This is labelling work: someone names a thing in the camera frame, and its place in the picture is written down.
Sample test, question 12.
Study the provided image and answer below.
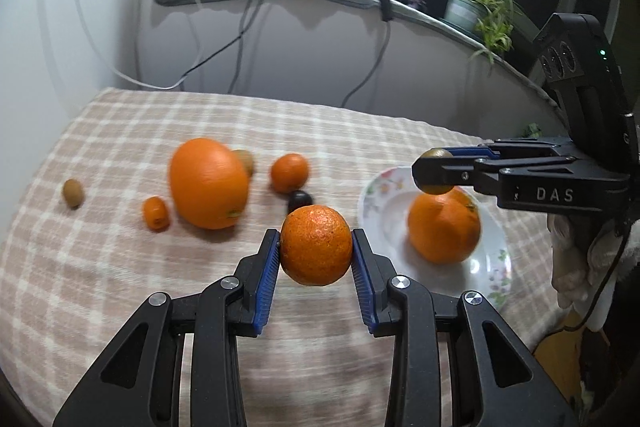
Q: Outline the rough-skinned tangerine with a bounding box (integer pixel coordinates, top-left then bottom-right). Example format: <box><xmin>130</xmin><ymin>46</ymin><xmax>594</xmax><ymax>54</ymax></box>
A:
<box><xmin>280</xmin><ymin>204</ymin><xmax>353</xmax><ymax>286</ymax></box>

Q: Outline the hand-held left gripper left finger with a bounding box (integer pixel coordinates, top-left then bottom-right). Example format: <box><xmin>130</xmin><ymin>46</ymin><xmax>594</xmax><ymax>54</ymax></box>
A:
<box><xmin>52</xmin><ymin>228</ymin><xmax>281</xmax><ymax>427</ymax></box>

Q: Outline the white floral plate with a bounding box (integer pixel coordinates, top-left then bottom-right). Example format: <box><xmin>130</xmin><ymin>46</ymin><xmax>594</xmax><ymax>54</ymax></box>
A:
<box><xmin>356</xmin><ymin>166</ymin><xmax>512</xmax><ymax>308</ymax></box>

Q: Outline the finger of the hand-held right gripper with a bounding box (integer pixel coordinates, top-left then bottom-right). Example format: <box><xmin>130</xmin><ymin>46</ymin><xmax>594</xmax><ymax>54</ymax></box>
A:
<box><xmin>447</xmin><ymin>137</ymin><xmax>573</xmax><ymax>158</ymax></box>
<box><xmin>411</xmin><ymin>155</ymin><xmax>576</xmax><ymax>205</ymax></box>

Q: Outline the grey cable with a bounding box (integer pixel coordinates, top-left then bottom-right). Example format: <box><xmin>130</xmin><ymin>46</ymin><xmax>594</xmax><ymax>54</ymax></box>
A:
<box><xmin>229</xmin><ymin>0</ymin><xmax>263</xmax><ymax>95</ymax></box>

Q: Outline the smooth small tangerine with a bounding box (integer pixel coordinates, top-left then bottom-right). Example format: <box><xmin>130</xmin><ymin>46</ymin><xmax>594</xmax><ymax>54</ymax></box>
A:
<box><xmin>271</xmin><ymin>153</ymin><xmax>309</xmax><ymax>194</ymax></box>

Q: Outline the orange kumquat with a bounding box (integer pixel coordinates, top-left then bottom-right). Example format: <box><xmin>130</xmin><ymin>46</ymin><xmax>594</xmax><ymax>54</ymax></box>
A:
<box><xmin>142</xmin><ymin>197</ymin><xmax>170</xmax><ymax>232</ymax></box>

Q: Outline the brown longan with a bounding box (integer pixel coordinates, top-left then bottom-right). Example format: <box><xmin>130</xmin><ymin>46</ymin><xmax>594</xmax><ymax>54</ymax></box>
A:
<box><xmin>62</xmin><ymin>179</ymin><xmax>84</xmax><ymax>208</ymax></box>
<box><xmin>419</xmin><ymin>148</ymin><xmax>455</xmax><ymax>195</ymax></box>

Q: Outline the person's right hand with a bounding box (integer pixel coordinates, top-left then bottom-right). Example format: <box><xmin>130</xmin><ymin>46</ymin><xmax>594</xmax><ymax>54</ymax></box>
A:
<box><xmin>547</xmin><ymin>209</ymin><xmax>640</xmax><ymax>333</ymax></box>

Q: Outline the potted spider plant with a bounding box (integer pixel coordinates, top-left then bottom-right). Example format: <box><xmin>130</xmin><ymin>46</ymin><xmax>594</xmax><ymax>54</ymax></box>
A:
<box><xmin>425</xmin><ymin>0</ymin><xmax>526</xmax><ymax>68</ymax></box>

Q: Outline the black light stand cable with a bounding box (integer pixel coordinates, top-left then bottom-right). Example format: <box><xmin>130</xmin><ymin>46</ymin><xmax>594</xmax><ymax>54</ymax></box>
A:
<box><xmin>341</xmin><ymin>19</ymin><xmax>393</xmax><ymax>108</ymax></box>

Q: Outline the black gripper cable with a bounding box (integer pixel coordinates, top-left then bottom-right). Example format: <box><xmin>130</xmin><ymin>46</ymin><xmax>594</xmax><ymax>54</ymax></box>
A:
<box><xmin>532</xmin><ymin>222</ymin><xmax>633</xmax><ymax>353</ymax></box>

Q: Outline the medium orange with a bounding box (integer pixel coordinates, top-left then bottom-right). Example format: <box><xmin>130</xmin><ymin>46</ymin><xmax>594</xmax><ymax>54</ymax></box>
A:
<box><xmin>407</xmin><ymin>187</ymin><xmax>482</xmax><ymax>264</ymax></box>

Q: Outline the beige checked tablecloth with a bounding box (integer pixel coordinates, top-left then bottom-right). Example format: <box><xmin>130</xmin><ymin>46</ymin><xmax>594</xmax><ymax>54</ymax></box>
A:
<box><xmin>0</xmin><ymin>87</ymin><xmax>591</xmax><ymax>427</ymax></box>

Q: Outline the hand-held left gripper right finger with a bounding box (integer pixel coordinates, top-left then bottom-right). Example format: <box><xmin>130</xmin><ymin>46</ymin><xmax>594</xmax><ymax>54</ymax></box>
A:
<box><xmin>351</xmin><ymin>228</ymin><xmax>581</xmax><ymax>427</ymax></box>

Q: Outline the thin black cable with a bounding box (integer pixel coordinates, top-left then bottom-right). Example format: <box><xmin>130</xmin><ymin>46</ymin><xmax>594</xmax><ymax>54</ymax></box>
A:
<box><xmin>177</xmin><ymin>0</ymin><xmax>281</xmax><ymax>90</ymax></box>

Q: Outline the large orange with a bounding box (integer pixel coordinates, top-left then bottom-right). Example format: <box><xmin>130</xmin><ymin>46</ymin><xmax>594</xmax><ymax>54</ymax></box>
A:
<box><xmin>168</xmin><ymin>138</ymin><xmax>251</xmax><ymax>230</ymax></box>

